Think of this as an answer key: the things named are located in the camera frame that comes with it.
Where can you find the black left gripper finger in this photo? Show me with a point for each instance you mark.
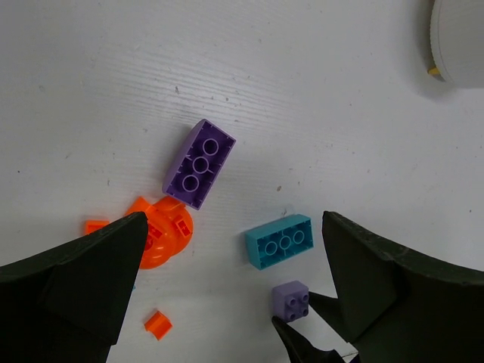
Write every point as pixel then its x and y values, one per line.
pixel 330 310
pixel 299 349

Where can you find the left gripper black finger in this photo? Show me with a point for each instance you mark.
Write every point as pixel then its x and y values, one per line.
pixel 68 304
pixel 401 305

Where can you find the lavender square lego plate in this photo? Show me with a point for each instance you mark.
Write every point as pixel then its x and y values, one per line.
pixel 290 301

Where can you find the teal long lego brick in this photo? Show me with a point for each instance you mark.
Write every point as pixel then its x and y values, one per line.
pixel 277 241

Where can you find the orange round lego piece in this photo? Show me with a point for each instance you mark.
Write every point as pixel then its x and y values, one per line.
pixel 170 229

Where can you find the dark purple lego brick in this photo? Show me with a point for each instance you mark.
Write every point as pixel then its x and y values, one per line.
pixel 197 164

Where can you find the small orange square lego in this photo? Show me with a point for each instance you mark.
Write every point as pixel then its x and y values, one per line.
pixel 91 225

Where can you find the tiny orange lego piece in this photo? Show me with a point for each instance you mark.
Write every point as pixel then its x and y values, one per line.
pixel 158 325

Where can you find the white round divided container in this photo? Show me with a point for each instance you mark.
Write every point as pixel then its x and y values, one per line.
pixel 456 41

